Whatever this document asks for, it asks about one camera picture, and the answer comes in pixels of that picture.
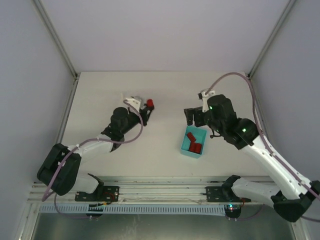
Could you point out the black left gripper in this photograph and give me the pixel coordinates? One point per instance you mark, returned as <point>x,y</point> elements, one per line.
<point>144,116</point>

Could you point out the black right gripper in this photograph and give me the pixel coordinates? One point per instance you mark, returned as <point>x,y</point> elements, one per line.
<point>196,117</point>

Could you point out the red large spring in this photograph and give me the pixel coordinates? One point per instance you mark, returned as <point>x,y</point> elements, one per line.
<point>149,103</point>
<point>198,148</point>
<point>191,147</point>

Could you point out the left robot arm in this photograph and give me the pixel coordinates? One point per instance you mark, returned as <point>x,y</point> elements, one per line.
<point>60,169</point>

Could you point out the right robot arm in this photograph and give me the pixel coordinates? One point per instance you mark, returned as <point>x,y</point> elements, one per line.
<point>292,193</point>

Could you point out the red small spring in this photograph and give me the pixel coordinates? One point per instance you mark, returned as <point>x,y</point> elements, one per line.
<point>191,137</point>

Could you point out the teal plastic bin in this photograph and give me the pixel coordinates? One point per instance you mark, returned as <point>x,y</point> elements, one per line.
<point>200,135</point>

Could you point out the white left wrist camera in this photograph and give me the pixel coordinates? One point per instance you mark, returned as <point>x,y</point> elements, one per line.
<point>135,102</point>

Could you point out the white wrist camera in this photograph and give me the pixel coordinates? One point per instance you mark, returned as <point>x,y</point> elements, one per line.
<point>204,95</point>
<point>135,102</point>

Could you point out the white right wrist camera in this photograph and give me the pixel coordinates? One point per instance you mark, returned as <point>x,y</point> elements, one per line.
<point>204,95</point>

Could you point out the white peg base plate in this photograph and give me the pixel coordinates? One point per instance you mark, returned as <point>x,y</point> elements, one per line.
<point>123,99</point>

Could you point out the aluminium mounting rail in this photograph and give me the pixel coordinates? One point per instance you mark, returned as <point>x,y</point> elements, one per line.
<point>153,190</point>

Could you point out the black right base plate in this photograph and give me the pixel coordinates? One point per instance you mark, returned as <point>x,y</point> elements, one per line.
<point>219,194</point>

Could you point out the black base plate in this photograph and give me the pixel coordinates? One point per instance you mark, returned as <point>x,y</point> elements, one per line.
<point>107,194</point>
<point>219,194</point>

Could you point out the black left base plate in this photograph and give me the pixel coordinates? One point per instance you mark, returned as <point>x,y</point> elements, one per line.
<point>107,194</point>

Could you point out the light blue cable duct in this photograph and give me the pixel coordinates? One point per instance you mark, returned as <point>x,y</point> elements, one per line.
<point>134,209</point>

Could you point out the right aluminium frame post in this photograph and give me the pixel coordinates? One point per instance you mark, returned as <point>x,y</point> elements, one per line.
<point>272,36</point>

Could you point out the aluminium frame post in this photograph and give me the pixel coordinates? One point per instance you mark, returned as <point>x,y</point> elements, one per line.
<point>40,8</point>
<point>272,36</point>

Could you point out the left aluminium frame post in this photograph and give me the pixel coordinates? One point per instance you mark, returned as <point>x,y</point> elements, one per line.
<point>40,8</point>

